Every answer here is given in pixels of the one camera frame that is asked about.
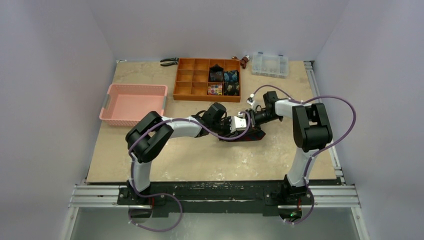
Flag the red navy striped tie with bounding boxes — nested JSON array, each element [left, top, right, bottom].
[[232, 128, 266, 142]]

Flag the orange compartment tray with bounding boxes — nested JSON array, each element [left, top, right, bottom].
[[173, 57, 242, 103]]

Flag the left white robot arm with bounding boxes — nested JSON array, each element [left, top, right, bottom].
[[125, 102, 245, 205]]

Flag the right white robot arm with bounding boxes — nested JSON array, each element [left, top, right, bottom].
[[247, 91, 333, 204]]

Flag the colourful dotted rolled tie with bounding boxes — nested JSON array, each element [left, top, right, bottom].
[[207, 83, 224, 96]]

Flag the black gold rolled tie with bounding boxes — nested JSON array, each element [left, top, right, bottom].
[[222, 82, 240, 96]]

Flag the clear plastic organizer box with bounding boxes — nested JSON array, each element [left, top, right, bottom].
[[251, 52, 289, 79]]

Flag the blue patterned rolled tie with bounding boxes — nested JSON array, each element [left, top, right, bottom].
[[223, 70, 239, 83]]

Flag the dark rolled tie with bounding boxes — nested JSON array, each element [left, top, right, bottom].
[[208, 64, 224, 83]]

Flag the brown small tool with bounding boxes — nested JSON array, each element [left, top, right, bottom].
[[231, 54, 250, 69]]

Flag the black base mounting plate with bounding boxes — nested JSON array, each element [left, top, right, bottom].
[[117, 180, 313, 220]]

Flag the pink plastic basket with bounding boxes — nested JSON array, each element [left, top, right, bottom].
[[99, 83, 168, 127]]

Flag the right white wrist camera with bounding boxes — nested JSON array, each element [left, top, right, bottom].
[[246, 93, 259, 110]]

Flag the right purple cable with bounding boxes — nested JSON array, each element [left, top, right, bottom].
[[248, 84, 358, 226]]

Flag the purple cable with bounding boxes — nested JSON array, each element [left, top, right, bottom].
[[127, 110, 252, 232], [248, 84, 358, 226]]

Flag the black handled pliers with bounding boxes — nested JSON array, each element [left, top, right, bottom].
[[160, 57, 179, 67]]

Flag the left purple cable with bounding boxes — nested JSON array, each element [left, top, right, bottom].
[[127, 110, 252, 232]]

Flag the aluminium frame rail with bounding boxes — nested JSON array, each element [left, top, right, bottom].
[[59, 61, 370, 240]]

